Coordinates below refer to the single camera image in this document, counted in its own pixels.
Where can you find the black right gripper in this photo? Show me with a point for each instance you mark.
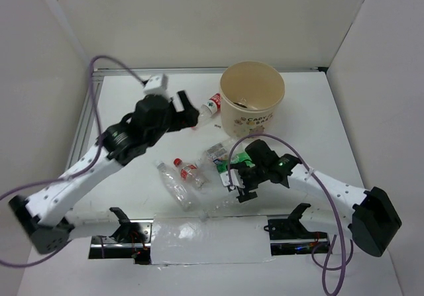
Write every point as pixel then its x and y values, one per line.
pixel 244 194

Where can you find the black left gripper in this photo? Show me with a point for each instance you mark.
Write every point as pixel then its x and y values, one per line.
pixel 189 118

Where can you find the large clear crushed bottle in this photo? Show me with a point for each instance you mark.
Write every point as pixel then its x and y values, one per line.
pixel 215 207

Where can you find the clear bottle white cap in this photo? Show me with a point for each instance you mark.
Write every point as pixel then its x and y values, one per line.
pixel 180 192

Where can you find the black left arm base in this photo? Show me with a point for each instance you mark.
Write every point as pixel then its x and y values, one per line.
pixel 131 240

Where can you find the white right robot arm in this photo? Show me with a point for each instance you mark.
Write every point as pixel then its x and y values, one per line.
pixel 366 217

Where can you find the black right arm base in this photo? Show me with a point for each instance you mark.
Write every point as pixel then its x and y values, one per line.
pixel 289 237

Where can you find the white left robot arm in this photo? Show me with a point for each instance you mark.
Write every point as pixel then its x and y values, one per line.
pixel 45 216

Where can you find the red cap bottle near bin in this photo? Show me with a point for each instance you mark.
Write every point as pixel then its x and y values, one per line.
pixel 208 110

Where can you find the cream cartoon capybara bin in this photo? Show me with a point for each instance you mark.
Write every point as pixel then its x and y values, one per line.
pixel 250 94

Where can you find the green plastic bottle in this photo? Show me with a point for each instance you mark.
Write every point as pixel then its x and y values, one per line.
pixel 236 160

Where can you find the clear bottle blue white label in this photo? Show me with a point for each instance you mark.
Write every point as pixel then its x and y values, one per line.
pixel 216 156

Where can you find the red cap bottle red label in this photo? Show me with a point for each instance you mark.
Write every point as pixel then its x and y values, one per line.
pixel 191 174

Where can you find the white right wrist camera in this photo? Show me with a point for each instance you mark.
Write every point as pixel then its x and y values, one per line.
pixel 231 178

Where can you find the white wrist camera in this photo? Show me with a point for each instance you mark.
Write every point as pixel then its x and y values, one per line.
pixel 157 85
pixel 231 178

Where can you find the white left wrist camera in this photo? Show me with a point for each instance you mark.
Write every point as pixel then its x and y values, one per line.
pixel 157 85

